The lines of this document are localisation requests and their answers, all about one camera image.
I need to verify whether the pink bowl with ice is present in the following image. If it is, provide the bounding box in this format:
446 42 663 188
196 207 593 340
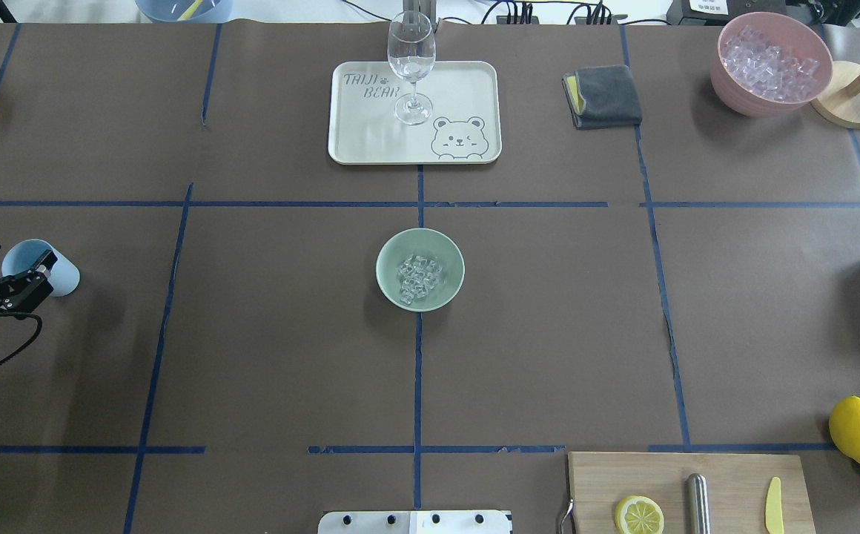
710 11 833 117

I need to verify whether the grey yellow folded cloth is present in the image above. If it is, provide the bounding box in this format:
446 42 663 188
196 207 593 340
562 64 643 131

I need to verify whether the wooden cutting board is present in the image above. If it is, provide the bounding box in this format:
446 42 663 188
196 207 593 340
568 452 816 533

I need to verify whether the yellow lemon upper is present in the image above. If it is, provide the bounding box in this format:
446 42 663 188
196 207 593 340
827 395 860 464

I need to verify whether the clear wine glass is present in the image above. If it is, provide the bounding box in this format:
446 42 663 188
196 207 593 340
387 10 437 125

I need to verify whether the lemon half slice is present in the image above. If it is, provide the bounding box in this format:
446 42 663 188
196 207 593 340
613 495 665 534

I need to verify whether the wooden round stand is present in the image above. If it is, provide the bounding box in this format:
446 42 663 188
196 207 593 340
812 61 860 129

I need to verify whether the light blue cup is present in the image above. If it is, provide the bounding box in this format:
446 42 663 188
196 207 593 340
7 239 81 297

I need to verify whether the yellow plastic knife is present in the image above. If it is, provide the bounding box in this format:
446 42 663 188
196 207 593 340
764 476 784 534

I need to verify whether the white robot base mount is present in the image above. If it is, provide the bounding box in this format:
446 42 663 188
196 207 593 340
317 510 514 533

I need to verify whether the cream bear tray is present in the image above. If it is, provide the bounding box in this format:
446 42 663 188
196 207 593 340
328 61 503 165

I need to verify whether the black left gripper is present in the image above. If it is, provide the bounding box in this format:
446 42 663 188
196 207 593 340
0 249 58 312

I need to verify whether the ice cubes pile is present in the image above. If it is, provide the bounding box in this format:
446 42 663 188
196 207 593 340
397 254 443 305

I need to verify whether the green bowl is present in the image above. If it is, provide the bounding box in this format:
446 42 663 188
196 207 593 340
375 228 465 312

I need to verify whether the blue bowl with fork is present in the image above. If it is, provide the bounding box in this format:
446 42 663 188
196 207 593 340
135 0 236 24

